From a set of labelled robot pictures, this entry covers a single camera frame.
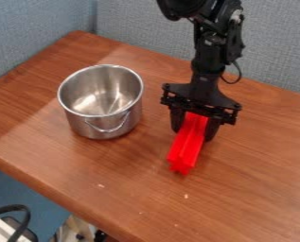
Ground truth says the black cable loop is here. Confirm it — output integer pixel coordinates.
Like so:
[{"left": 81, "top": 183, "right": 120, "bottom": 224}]
[{"left": 0, "top": 203, "right": 32, "bottom": 242}]

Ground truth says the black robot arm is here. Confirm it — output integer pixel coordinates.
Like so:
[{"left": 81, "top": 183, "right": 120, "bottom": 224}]
[{"left": 155, "top": 0, "right": 243, "bottom": 141}]

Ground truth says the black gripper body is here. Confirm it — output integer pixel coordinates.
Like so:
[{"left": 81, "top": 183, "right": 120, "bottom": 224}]
[{"left": 160, "top": 74, "right": 242, "bottom": 125}]

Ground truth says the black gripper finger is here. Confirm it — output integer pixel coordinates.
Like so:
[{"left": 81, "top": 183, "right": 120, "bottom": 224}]
[
  {"left": 203, "top": 118, "right": 219, "bottom": 142},
  {"left": 170, "top": 108, "right": 186, "bottom": 132}
]

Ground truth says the metal pot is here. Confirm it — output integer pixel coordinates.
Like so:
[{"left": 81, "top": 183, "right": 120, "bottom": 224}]
[{"left": 57, "top": 64, "right": 144, "bottom": 140}]

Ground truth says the red cross-shaped block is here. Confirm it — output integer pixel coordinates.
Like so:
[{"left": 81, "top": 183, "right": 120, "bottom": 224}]
[{"left": 167, "top": 112, "right": 207, "bottom": 175}]

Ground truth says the white striped object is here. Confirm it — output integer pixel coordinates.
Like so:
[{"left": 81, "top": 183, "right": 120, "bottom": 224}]
[{"left": 0, "top": 216, "right": 37, "bottom": 242}]

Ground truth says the wooden table leg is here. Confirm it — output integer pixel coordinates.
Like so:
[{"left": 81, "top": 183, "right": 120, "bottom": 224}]
[{"left": 56, "top": 215, "right": 96, "bottom": 242}]

